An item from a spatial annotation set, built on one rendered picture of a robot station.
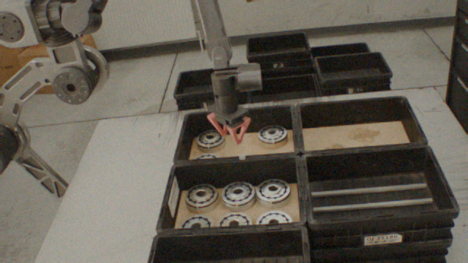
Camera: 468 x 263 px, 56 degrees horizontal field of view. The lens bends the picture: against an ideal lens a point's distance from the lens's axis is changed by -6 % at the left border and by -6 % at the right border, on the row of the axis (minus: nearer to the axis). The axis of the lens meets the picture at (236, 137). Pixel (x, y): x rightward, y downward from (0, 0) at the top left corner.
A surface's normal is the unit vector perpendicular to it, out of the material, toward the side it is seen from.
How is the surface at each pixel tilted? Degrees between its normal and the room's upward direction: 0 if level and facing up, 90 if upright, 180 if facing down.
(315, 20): 90
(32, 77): 90
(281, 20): 90
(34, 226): 0
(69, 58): 90
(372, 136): 0
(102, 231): 0
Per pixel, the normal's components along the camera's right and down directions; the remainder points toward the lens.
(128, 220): -0.13, -0.82
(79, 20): -0.07, 0.19
